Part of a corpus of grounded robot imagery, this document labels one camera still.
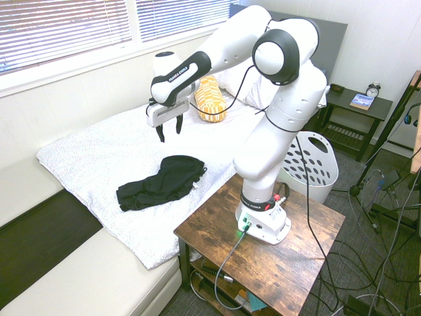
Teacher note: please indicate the black alarm clock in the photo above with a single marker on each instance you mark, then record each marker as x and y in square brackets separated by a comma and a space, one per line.
[373, 90]

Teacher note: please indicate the teal paper card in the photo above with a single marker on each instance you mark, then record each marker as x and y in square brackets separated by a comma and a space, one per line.
[256, 303]

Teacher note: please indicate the yellow patterned pillow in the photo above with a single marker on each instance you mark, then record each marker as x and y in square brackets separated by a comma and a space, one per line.
[210, 102]

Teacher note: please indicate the white speckled duvet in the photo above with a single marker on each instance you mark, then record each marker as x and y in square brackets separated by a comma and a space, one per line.
[108, 154]

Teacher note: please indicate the black nightstand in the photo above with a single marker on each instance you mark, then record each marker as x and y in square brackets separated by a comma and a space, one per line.
[358, 108]

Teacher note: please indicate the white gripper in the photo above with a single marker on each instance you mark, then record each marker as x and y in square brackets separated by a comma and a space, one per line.
[167, 113]

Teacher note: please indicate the black tripod stand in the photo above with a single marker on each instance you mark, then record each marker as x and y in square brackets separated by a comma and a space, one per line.
[388, 131]

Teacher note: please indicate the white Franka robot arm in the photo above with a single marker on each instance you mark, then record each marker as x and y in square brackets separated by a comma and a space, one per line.
[289, 108]

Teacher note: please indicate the blue book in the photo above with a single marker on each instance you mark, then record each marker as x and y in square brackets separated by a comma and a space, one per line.
[361, 101]

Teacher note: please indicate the white pillow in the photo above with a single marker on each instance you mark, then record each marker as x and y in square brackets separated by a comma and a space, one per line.
[232, 80]

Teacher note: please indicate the white perforated laundry basket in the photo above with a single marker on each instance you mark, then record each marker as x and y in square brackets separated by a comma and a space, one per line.
[324, 184]

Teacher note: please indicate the black box on floor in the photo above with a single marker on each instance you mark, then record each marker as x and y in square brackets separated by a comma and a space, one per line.
[358, 304]

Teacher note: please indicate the narrow white window blind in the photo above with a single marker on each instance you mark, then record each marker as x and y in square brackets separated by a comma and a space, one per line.
[184, 16]

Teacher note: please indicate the grey headboard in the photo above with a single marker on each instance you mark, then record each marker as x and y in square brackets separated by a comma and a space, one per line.
[329, 42]

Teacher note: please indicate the black garment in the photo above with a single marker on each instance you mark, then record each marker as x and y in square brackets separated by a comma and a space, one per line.
[164, 184]

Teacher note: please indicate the blue headphones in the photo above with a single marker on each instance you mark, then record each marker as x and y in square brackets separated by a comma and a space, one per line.
[408, 116]

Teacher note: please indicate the wide white window blind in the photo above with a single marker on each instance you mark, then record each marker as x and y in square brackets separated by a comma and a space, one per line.
[65, 29]

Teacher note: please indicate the small dark box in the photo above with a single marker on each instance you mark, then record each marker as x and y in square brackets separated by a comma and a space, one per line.
[337, 88]

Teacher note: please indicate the cream mattress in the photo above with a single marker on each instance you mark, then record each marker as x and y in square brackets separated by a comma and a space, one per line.
[82, 283]

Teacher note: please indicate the black power adapter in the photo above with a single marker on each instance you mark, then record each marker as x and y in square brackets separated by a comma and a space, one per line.
[389, 179]

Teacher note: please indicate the rustic wooden side table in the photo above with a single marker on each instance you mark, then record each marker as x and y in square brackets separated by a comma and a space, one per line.
[279, 263]

